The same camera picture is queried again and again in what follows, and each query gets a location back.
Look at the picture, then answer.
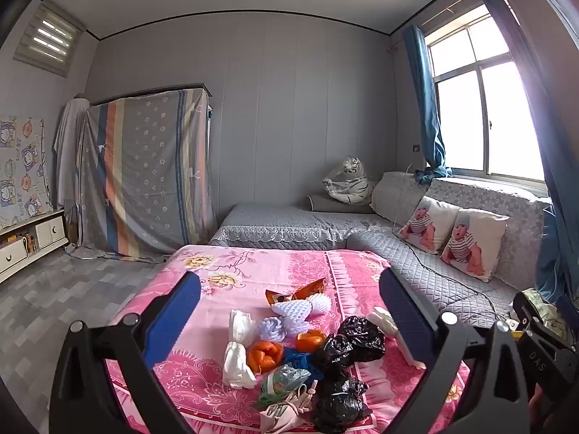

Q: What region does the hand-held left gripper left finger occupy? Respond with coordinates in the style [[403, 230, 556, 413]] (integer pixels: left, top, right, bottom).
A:
[[52, 271, 202, 434]]

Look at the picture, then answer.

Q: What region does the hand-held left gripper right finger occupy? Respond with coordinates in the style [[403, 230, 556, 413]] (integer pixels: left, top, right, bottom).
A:
[[379, 267, 532, 434]]

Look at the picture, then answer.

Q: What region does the white plastic wrapper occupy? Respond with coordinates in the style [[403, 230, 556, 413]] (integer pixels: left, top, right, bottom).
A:
[[367, 306, 426, 369]]

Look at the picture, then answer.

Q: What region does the black plastic bag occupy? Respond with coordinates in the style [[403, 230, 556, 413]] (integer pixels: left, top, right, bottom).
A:
[[312, 333, 356, 374], [338, 316, 386, 362], [311, 373, 372, 434]]

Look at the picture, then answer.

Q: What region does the white tissue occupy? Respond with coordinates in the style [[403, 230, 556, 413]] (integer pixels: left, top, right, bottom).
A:
[[228, 309, 256, 342], [223, 341, 257, 390]]

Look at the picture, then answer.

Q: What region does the round white foam net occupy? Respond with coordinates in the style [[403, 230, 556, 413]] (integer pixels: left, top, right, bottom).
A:
[[308, 293, 339, 316]]

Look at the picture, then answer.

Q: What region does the orange plastic bag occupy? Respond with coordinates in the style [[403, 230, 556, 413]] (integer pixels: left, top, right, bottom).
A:
[[295, 330, 327, 354], [247, 340, 285, 374]]

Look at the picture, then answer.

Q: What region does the lavender foam net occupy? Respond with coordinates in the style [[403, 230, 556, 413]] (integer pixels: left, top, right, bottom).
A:
[[259, 316, 297, 342]]

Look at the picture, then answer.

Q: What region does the blue plastic bag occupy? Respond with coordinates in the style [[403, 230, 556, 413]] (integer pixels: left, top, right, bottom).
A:
[[283, 348, 324, 380]]

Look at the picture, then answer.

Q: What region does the white foam fruit net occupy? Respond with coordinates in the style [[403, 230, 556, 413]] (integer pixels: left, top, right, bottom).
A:
[[271, 298, 313, 326]]

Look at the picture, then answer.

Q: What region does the orange snack wrapper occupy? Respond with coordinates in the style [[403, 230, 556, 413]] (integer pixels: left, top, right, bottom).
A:
[[265, 279, 327, 305]]

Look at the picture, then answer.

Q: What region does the green grey wrapper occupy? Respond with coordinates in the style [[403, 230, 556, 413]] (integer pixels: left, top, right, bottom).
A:
[[258, 364, 313, 410]]

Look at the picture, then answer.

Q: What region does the pink face mask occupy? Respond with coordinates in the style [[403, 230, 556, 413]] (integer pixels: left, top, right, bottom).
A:
[[259, 391, 317, 434]]

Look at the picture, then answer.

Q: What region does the person's right hand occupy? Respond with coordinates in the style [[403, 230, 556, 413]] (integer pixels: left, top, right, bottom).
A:
[[528, 382, 562, 434]]

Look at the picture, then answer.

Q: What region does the green cloth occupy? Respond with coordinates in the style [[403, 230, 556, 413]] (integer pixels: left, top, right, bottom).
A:
[[525, 289, 566, 331]]

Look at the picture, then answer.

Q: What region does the baby print pillow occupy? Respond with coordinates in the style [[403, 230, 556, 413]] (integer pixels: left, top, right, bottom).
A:
[[441, 209, 510, 283], [398, 196, 460, 255]]

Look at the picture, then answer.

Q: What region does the pink floral blanket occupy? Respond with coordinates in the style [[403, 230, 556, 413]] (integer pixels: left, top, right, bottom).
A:
[[102, 244, 471, 434]]

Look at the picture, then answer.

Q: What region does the long blue curtain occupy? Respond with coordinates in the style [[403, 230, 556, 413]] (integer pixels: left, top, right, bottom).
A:
[[473, 0, 579, 317]]

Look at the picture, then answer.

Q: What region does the grey pillow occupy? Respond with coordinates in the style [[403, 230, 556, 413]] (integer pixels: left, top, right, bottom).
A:
[[307, 194, 376, 214]]

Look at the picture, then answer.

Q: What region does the plush white tiger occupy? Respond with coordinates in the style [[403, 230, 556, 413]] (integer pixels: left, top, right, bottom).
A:
[[322, 156, 376, 204]]

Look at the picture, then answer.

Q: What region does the grey quilted sofa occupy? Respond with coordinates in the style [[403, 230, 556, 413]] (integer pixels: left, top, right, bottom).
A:
[[208, 171, 555, 331]]

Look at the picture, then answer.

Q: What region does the white low cabinet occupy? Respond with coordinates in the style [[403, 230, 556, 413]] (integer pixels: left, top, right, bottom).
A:
[[0, 209, 68, 283]]

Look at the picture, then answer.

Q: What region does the striped cloth covered wardrobe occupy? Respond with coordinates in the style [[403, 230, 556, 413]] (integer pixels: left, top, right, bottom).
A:
[[75, 84, 220, 263]]

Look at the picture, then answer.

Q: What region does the white hanging cloth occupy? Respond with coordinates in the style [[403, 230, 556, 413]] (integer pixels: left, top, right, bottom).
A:
[[53, 97, 91, 218]]

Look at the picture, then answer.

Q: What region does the window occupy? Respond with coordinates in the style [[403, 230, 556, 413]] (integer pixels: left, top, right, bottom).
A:
[[425, 2, 550, 186]]

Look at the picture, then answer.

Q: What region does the cartoon printed cloth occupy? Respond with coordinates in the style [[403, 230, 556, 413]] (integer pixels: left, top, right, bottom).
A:
[[0, 115, 50, 231]]

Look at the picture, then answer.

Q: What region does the short blue curtain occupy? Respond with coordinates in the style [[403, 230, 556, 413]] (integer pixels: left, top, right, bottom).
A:
[[402, 25, 453, 186]]

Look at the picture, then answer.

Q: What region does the window blind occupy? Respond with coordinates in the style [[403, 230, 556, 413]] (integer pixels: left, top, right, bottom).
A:
[[13, 0, 84, 77]]

